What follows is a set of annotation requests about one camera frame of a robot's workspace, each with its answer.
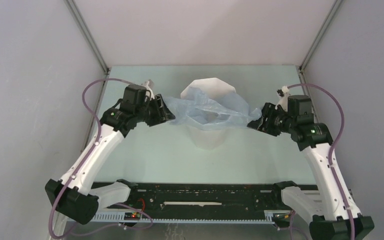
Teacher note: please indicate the light blue plastic trash bag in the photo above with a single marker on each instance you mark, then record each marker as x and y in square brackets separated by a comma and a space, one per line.
[198, 110]

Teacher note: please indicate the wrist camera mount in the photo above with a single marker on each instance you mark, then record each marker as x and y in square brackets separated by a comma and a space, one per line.
[283, 95]
[149, 84]

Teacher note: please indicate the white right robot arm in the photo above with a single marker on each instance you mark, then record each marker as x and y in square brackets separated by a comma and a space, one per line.
[337, 217]

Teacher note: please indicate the aluminium frame post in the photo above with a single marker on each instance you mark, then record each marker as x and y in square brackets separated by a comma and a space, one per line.
[311, 65]
[56, 224]

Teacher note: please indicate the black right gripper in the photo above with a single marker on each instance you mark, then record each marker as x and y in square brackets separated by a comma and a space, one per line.
[268, 111]

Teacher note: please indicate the left aluminium frame post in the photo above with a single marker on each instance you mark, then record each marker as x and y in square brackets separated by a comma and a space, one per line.
[56, 224]

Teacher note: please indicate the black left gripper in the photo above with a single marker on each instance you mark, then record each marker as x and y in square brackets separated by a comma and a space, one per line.
[162, 114]

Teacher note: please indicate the white octagonal trash bin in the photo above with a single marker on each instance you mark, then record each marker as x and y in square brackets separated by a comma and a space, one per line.
[214, 88]

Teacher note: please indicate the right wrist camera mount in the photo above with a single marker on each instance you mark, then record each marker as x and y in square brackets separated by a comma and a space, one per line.
[283, 95]

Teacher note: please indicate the right aluminium frame post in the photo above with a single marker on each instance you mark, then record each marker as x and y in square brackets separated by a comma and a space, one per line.
[311, 65]

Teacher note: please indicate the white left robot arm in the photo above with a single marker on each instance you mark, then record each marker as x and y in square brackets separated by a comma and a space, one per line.
[72, 195]

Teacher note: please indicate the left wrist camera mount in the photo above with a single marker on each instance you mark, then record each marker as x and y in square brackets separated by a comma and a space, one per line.
[149, 84]

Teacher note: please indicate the white slotted cable duct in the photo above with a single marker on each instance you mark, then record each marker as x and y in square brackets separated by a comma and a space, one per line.
[135, 217]

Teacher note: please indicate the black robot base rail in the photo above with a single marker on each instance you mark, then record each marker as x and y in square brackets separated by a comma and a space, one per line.
[208, 201]

